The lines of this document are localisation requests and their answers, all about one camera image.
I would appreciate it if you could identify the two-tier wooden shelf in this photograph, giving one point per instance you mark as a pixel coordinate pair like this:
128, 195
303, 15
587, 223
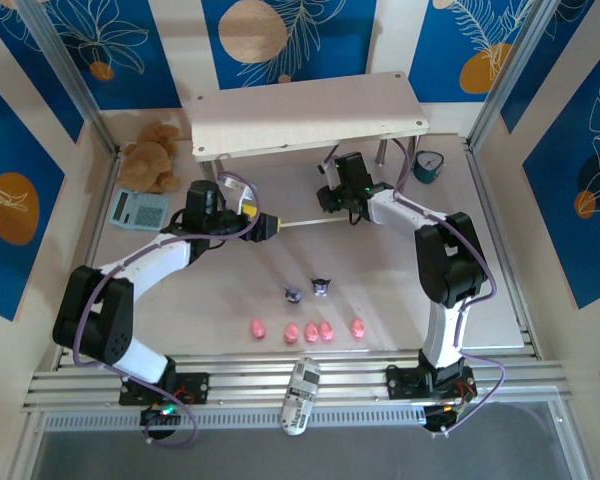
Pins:
305, 115

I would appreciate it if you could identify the teal alarm clock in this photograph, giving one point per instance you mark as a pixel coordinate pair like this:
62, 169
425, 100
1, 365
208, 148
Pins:
426, 167

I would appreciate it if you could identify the brown plush toy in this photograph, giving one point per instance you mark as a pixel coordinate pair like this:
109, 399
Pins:
147, 160

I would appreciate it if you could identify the small circuit board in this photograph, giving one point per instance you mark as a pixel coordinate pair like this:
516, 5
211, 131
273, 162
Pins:
442, 417
160, 414

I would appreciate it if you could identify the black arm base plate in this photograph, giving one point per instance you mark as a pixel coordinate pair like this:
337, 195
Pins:
400, 382
195, 387

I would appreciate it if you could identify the pink plastic pig toy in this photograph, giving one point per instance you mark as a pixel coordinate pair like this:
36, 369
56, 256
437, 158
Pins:
358, 328
291, 333
325, 331
258, 329
310, 332

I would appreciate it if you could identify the aluminium side rail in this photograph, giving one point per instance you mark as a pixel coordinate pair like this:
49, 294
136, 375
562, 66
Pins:
96, 220
489, 200

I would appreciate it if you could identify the white printed cylindrical bottle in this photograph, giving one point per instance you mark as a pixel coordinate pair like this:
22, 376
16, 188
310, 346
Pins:
300, 395

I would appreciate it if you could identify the light blue calculator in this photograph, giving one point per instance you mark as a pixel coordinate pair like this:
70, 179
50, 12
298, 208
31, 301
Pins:
140, 211

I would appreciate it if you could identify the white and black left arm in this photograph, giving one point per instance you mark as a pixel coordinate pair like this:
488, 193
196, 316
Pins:
150, 260

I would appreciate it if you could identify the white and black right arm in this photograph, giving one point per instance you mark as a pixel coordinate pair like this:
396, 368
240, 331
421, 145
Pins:
400, 210

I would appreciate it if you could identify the aluminium frame post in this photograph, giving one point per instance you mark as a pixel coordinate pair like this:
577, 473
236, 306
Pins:
505, 75
67, 75

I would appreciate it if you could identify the aluminium mounting rail frame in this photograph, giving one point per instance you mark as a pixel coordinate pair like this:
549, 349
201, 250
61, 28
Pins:
250, 380

